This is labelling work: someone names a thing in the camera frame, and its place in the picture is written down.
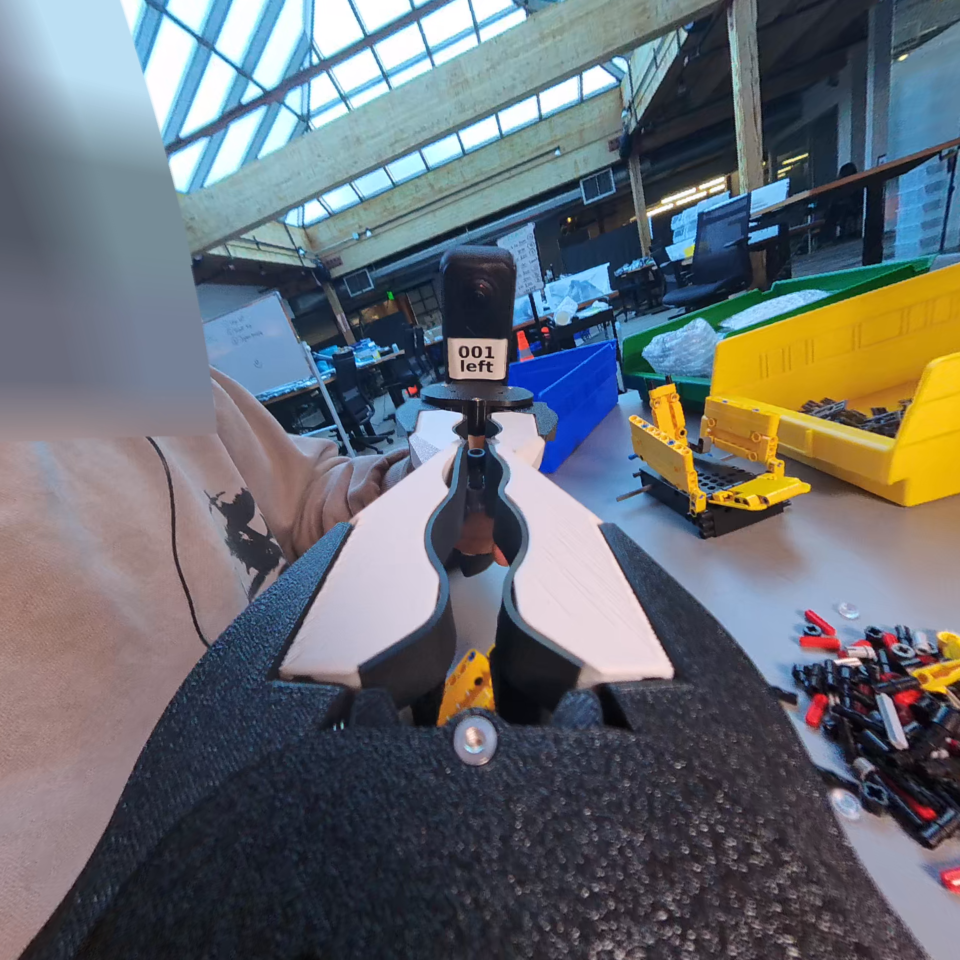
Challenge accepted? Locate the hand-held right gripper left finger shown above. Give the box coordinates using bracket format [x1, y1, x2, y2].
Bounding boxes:
[279, 441, 468, 726]

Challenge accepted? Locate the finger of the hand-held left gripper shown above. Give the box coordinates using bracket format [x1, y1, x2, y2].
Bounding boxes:
[408, 409, 462, 471]
[491, 418, 549, 471]

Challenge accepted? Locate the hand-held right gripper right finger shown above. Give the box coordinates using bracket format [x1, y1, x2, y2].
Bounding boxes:
[487, 441, 676, 726]

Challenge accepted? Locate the yellow beam assembly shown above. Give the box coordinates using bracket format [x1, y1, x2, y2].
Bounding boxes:
[437, 646, 498, 729]

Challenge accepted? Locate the pile of small building pieces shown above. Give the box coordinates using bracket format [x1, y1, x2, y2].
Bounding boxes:
[772, 609, 960, 895]

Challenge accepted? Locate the person's left forearm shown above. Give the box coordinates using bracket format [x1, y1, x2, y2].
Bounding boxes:
[288, 431, 414, 556]

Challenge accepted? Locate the wooden background desk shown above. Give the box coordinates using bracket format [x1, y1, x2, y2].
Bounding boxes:
[750, 137, 960, 271]

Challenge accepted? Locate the person's left hand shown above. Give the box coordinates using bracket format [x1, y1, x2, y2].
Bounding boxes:
[450, 511, 511, 567]

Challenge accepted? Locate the white sign board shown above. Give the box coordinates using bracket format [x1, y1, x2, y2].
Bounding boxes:
[496, 222, 546, 324]

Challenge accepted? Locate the blue storage bin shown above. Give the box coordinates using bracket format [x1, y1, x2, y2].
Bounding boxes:
[508, 339, 621, 474]

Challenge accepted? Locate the black office chair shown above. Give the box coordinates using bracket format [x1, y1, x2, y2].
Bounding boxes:
[330, 348, 395, 455]
[652, 193, 753, 316]

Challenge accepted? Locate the yellow and black robot model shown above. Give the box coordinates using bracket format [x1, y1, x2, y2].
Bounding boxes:
[627, 382, 813, 540]

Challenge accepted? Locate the crumpled clear plastic bag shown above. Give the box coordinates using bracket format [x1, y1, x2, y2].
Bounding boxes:
[641, 317, 726, 378]

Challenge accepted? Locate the whiteboard on stand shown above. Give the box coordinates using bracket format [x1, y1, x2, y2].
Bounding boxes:
[202, 291, 355, 459]

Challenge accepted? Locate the bubble wrap sheet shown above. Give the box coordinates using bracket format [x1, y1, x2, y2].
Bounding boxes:
[718, 288, 835, 333]

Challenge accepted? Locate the person's beige sweatshirt torso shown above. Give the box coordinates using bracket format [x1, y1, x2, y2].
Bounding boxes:
[0, 367, 354, 960]

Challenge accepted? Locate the yellow storage bin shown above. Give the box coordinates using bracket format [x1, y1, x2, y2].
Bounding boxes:
[707, 262, 960, 508]

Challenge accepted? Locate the heap of black building pieces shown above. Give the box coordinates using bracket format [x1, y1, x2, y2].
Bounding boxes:
[797, 396, 914, 440]

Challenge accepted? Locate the green storage bin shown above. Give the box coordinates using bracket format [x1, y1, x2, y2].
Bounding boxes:
[621, 255, 936, 411]

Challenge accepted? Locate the black earphone cable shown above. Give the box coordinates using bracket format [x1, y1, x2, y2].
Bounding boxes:
[146, 437, 213, 650]

